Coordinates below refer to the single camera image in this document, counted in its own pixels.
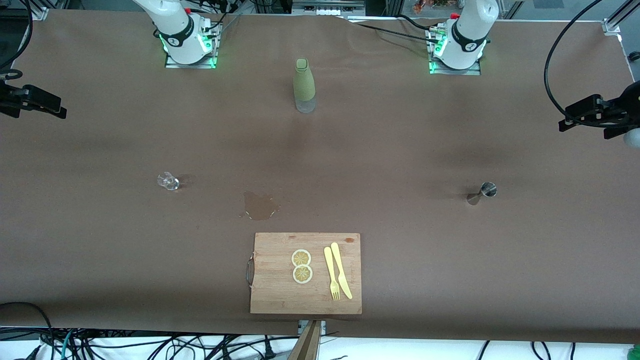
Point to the brown table cover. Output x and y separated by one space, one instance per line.
150 275

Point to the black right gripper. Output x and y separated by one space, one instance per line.
7 95

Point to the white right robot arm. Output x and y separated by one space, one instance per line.
177 35

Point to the yellow plastic fork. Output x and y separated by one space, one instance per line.
330 267

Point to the yellow plastic knife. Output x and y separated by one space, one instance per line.
340 270

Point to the steel measuring jigger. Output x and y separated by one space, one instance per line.
487 189

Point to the green bottle with clear base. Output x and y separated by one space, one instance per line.
304 85

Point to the lemon slice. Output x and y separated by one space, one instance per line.
302 274
301 258

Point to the metal mount bracket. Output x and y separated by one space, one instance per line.
322 326

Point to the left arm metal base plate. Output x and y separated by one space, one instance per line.
470 72

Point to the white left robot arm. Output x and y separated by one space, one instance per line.
465 45

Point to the clear glass shaker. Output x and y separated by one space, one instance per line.
169 182

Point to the aluminium frame profile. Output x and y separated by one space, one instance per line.
617 15
39 12

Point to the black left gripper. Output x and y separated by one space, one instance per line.
626 104

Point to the wooden camera post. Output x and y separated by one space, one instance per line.
307 345

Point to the grey power strip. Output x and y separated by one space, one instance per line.
325 9

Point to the wooden cutting board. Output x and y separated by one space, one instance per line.
280 290

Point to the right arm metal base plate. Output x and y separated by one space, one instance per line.
200 65

